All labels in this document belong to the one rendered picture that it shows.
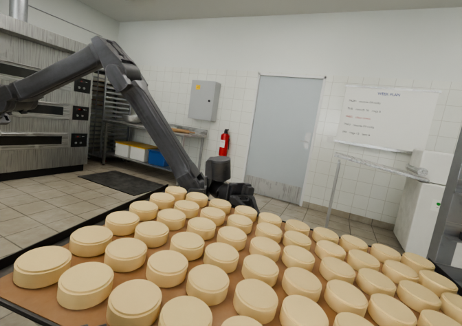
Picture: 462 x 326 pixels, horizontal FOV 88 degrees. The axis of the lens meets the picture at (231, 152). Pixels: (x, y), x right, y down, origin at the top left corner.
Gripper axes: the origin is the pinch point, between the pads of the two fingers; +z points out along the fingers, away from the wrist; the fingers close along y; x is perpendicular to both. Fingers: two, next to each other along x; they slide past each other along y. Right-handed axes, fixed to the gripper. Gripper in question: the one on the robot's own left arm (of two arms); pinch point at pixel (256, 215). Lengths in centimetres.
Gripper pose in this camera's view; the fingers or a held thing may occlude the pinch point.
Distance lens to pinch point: 58.1
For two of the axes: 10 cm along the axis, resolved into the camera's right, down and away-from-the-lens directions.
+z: 5.1, 2.1, -8.3
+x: -8.4, -0.7, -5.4
